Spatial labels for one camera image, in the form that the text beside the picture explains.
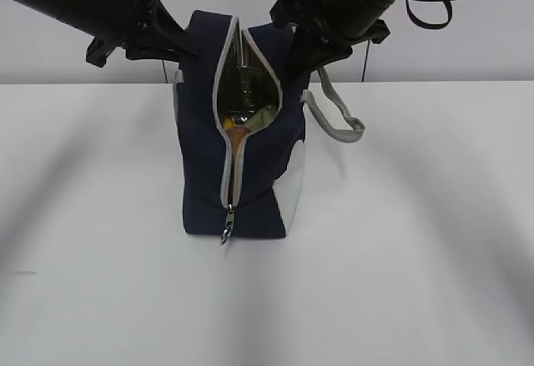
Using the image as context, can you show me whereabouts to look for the navy insulated lunch bag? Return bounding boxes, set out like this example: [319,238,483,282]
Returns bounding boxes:
[174,11,365,242]

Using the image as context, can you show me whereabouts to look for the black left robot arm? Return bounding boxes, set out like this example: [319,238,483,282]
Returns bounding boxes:
[13,0,199,68]

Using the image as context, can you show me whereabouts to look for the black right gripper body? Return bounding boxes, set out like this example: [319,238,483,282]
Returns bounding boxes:
[270,0,390,45]

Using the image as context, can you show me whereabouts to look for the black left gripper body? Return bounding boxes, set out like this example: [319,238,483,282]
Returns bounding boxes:
[84,0,176,68]

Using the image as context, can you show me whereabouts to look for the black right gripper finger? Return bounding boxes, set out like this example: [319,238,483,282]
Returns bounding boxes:
[287,28,321,80]
[310,38,353,70]

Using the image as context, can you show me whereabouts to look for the brown bread roll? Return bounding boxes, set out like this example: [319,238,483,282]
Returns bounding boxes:
[225,126,250,202]

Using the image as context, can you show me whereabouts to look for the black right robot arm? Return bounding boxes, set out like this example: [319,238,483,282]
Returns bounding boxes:
[270,0,395,78]

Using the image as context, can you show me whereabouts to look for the yellow banana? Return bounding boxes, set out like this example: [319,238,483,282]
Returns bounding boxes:
[221,118,235,130]

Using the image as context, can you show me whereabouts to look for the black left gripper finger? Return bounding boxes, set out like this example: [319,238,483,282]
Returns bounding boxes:
[144,0,199,56]
[124,37,196,61]

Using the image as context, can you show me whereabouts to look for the green lid glass container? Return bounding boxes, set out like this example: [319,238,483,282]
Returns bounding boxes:
[244,106,277,132]

